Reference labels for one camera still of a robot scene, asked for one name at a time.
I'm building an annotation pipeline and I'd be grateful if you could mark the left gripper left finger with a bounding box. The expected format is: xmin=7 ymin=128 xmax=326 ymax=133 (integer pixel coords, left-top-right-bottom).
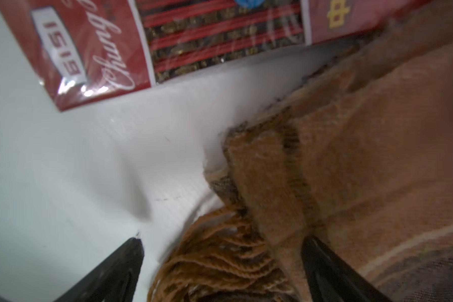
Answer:
xmin=57 ymin=237 xmax=144 ymax=302

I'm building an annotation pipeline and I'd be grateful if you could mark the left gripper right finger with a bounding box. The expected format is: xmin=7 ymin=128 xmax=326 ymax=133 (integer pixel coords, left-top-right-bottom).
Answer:
xmin=301 ymin=235 xmax=391 ymax=302

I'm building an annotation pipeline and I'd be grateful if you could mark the brown plaid fringed scarf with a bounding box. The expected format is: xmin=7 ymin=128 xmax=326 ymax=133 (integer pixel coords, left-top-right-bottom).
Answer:
xmin=147 ymin=1 xmax=453 ymax=301

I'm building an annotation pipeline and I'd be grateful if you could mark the red snack packet left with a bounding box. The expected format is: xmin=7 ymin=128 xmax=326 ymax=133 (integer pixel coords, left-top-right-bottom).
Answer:
xmin=0 ymin=0 xmax=422 ymax=111

